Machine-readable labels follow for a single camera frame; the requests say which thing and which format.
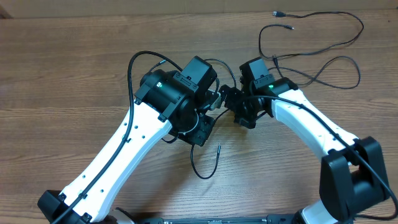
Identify long black USB cable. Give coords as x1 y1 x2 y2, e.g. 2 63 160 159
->
258 11 364 60

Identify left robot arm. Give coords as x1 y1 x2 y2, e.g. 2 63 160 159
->
37 56 218 223

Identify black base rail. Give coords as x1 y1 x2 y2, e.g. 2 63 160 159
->
111 207 312 224

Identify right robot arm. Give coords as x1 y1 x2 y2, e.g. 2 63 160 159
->
220 57 397 223

